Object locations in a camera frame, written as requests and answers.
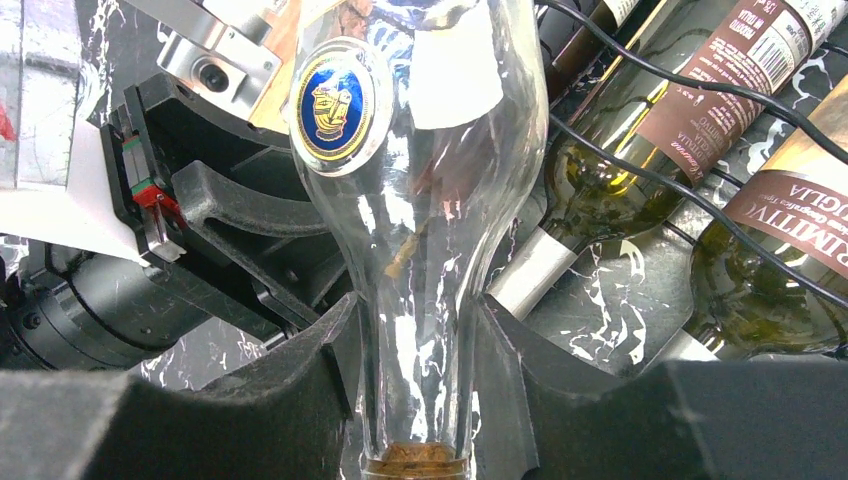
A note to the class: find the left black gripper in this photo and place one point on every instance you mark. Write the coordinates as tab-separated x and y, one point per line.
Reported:
173	212

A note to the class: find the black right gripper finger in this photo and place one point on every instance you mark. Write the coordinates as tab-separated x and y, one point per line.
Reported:
547	415

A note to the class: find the clear bottle black gold label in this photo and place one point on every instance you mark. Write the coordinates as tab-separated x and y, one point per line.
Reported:
418	128

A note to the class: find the dark bottle brown label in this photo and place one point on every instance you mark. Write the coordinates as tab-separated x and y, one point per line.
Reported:
795	207

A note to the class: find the silver capped dark wine bottle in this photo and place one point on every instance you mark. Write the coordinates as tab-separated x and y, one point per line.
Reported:
629	132

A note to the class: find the wooden board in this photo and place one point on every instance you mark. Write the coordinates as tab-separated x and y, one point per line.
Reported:
287	19

